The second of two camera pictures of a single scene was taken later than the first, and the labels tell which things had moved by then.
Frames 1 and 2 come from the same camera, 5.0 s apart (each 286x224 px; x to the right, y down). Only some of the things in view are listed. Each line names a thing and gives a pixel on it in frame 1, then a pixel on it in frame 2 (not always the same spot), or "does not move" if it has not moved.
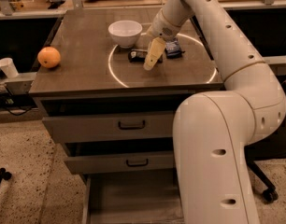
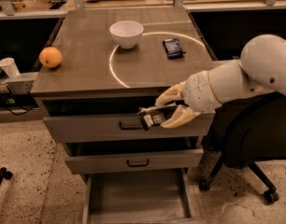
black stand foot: [1, 175] does not move
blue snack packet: [172, 49] does not move
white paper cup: [7, 66] does not move
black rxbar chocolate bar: [138, 55] to [153, 116]
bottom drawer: [131, 196] does not move
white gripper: [162, 29] to [197, 90]
